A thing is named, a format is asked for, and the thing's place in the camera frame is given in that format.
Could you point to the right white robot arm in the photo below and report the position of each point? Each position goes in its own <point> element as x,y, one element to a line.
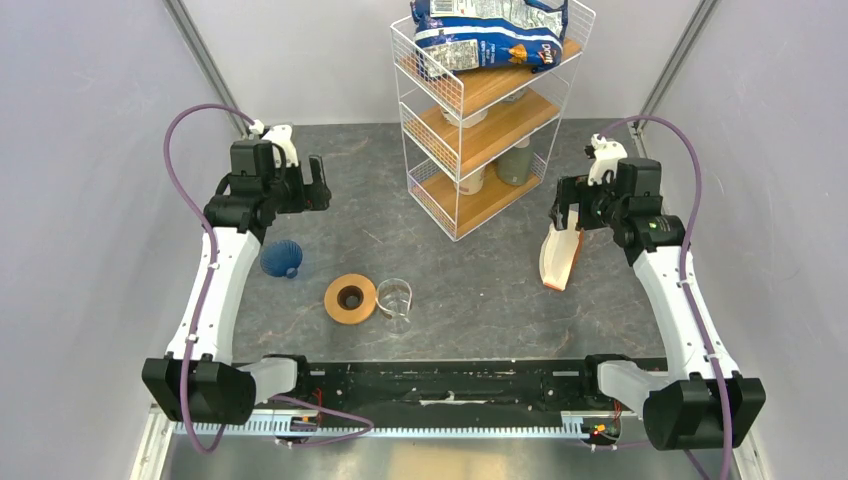
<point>703,401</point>

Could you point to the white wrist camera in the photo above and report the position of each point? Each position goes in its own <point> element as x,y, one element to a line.
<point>281,136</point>
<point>605,153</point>

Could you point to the blue chips bag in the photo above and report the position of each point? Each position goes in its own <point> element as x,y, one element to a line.
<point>462,36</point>

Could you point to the blue ribbed coffee dripper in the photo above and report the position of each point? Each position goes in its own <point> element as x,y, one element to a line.
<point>282,259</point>

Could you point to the white coffee filter stack holder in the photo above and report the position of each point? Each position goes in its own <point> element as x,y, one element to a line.
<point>559,254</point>

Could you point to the grey green spray bottle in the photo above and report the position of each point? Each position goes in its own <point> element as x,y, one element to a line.
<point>514,166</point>

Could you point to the clear glass carafe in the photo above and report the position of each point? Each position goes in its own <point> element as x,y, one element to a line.
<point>394,301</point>

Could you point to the white plastic jug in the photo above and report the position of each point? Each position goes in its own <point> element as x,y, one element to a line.
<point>464,122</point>

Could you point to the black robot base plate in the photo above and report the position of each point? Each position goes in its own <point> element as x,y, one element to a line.
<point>475,394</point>

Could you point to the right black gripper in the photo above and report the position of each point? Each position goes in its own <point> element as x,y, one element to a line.
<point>575,189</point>

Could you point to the round wooden dripper stand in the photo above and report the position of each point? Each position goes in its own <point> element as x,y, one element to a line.
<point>350,299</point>

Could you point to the white wire wooden shelf rack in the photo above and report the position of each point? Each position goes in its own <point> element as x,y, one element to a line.
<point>438,156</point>

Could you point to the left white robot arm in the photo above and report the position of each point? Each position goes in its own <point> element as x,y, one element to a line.
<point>196,378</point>

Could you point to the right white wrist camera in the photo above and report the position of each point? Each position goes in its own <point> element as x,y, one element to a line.
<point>605,153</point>

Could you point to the white small bottle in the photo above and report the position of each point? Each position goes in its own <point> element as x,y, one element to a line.
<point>473,183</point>

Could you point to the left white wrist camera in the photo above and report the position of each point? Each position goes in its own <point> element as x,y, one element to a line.
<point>281,136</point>

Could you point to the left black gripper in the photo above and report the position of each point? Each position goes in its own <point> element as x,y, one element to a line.
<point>310,197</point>

